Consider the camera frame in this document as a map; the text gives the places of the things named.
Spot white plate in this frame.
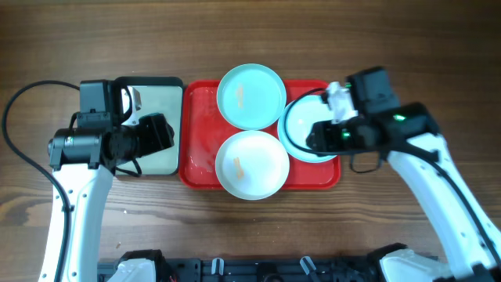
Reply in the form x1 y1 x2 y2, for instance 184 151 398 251
215 131 290 201

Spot green plate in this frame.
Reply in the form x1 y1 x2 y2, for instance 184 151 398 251
216 63 287 130

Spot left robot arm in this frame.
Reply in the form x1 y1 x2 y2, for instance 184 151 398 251
39 113 174 281

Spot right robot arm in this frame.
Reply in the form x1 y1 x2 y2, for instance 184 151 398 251
306 103 500 281

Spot black tray with water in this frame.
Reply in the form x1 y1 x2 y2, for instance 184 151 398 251
117 77 183 175

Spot light blue plate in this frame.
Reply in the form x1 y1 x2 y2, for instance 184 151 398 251
277 95 335 163

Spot left black cable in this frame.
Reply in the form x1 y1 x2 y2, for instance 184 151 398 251
1 80 81 282

